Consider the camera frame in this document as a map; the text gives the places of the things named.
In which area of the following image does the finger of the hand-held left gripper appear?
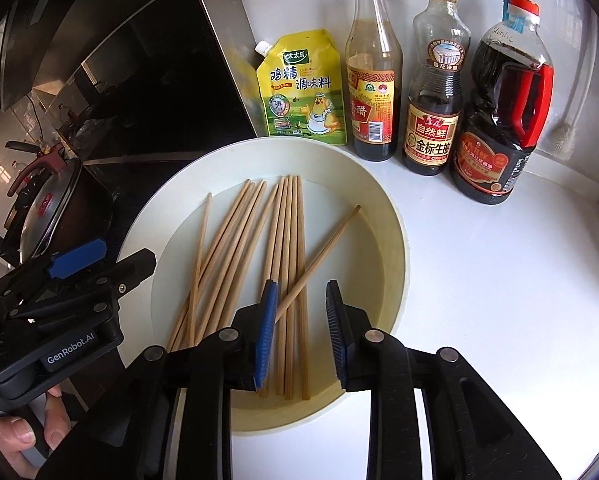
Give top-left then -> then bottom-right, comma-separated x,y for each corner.
4,247 -> 157,346
0,238 -> 106,306

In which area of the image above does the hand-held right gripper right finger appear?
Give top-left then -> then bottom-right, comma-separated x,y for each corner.
325,280 -> 599,480

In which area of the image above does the white round basin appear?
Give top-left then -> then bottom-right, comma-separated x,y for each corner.
119,137 -> 411,433

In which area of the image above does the soy sauce bottle yellow cap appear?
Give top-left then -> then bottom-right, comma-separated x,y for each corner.
402,0 -> 474,177

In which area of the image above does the large soy sauce jug red handle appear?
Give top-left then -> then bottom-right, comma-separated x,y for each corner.
448,0 -> 554,206

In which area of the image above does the yellow seasoning pouch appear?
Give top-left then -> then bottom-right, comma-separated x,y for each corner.
255,29 -> 349,145

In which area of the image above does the vinegar bottle with yellow cap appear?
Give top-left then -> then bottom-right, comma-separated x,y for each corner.
345,0 -> 403,163

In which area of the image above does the pile of wooden chopsticks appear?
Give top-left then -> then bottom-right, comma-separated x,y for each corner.
166,175 -> 313,401

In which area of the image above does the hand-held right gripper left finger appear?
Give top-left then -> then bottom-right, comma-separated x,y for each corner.
36,280 -> 280,480

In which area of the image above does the white dish brush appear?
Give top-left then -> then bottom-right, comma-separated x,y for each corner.
554,25 -> 596,163

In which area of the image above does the single wooden chopstick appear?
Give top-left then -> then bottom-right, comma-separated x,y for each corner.
273,204 -> 363,322

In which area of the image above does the person's left hand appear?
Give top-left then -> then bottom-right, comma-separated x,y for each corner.
0,385 -> 87,480

